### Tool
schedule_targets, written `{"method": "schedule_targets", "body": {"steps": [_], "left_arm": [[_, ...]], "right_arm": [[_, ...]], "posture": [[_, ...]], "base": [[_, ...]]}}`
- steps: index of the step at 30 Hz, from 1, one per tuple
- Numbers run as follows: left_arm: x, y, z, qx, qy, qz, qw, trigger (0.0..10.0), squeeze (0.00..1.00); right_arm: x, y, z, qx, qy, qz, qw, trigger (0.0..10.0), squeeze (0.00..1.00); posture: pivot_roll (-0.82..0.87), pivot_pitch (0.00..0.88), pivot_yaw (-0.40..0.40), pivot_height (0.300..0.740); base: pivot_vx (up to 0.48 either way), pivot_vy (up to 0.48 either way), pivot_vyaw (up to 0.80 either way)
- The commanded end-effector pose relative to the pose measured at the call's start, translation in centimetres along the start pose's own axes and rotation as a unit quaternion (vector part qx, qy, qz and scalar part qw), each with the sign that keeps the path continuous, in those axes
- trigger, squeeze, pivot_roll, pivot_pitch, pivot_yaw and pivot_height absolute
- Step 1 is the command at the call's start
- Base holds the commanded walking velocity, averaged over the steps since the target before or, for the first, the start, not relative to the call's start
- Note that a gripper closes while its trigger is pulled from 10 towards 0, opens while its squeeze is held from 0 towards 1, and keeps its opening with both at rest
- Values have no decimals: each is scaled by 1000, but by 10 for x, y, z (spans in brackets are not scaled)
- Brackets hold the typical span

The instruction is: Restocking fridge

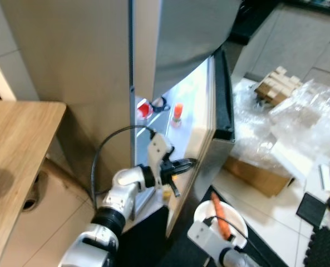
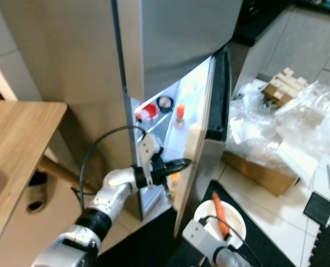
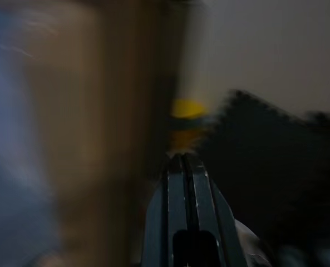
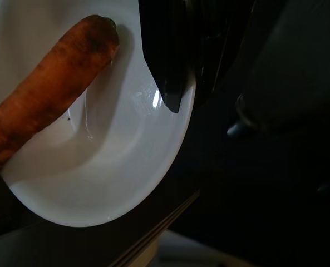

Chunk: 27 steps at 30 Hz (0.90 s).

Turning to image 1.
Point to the grey refrigerator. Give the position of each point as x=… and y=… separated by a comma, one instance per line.
x=70, y=55

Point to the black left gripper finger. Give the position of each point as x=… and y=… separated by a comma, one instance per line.
x=182, y=171
x=184, y=161

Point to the black bowl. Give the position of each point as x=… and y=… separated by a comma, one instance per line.
x=160, y=103

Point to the grey refrigerator door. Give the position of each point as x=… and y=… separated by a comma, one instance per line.
x=223, y=105

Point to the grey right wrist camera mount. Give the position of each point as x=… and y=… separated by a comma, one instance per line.
x=206, y=236

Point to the clear plastic wrap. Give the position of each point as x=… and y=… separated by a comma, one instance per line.
x=298, y=117

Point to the cardboard divider insert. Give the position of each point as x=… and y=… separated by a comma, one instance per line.
x=276, y=86

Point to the brown cardboard box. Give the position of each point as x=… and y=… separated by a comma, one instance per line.
x=259, y=175

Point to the black puzzle foam mat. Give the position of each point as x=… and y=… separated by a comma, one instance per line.
x=323, y=247

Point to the white shallow plate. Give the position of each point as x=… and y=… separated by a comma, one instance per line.
x=237, y=219

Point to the small black pad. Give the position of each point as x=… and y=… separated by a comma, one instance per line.
x=311, y=209

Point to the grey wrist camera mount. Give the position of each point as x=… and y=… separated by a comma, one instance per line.
x=159, y=150
x=206, y=236

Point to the red bowl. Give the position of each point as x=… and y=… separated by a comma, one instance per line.
x=144, y=109

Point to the orange carrot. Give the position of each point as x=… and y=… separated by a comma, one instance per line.
x=220, y=217

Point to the grey slipper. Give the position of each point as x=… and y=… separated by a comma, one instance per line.
x=35, y=181

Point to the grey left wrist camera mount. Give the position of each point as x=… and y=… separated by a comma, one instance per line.
x=159, y=150

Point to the orange capped bottle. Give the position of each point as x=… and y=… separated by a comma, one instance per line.
x=177, y=113

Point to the round floor drain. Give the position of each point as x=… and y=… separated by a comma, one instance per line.
x=30, y=203

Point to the grey kitchen cabinets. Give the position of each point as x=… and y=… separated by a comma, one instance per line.
x=298, y=50

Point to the white foam board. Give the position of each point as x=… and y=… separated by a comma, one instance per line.
x=298, y=157

